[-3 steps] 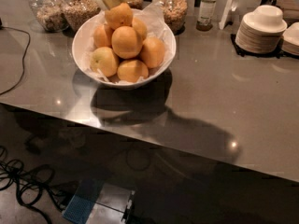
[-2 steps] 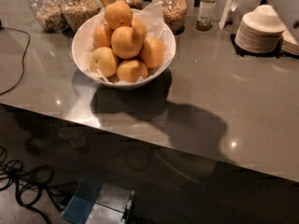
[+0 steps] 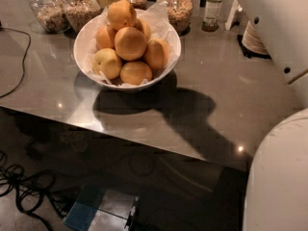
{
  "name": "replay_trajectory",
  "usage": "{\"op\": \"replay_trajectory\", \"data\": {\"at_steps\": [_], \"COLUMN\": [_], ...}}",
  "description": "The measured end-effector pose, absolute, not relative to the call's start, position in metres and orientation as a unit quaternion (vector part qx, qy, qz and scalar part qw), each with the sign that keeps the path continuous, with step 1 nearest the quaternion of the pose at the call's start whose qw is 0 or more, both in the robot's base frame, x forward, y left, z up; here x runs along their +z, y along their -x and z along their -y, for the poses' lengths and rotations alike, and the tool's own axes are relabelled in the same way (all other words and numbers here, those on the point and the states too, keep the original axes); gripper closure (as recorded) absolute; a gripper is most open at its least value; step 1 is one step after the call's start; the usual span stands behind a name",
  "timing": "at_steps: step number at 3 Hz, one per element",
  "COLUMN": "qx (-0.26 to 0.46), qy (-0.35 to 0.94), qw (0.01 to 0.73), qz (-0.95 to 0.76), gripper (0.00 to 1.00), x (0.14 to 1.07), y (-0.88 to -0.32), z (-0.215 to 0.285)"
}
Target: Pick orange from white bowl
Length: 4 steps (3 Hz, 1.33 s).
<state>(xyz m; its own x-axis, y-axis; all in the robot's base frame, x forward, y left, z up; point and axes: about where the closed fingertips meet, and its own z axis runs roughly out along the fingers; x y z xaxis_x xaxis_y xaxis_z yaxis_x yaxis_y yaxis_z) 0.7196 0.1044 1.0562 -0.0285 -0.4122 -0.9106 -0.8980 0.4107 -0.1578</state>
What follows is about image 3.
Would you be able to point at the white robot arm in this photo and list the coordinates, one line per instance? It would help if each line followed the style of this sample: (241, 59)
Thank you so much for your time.
(249, 118)

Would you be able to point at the white paper bowl liner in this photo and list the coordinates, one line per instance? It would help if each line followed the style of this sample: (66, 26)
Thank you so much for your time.
(158, 20)

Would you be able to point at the white ceramic bowl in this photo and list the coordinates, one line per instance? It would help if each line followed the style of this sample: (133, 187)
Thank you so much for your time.
(84, 45)

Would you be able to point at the yellowish left front orange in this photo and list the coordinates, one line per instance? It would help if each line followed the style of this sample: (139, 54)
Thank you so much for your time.
(107, 61)

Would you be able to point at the left glass granola jar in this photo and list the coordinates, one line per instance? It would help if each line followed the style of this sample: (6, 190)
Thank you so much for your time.
(50, 15)

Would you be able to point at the right glass granola jar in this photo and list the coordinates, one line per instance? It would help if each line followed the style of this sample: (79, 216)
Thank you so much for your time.
(179, 14)

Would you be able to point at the clear glass bottle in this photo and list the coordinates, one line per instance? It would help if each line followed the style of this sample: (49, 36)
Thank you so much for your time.
(211, 14)

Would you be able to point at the white upright stand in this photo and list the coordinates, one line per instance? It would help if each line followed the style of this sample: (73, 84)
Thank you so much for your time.
(236, 8)

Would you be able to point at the stack of white plates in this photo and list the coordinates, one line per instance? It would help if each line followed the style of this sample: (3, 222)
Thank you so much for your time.
(251, 40)

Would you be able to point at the black mat under plates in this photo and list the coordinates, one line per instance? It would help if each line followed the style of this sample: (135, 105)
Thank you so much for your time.
(247, 53)

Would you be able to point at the blue and grey floor box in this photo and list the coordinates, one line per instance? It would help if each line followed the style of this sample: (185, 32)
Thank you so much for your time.
(100, 209)

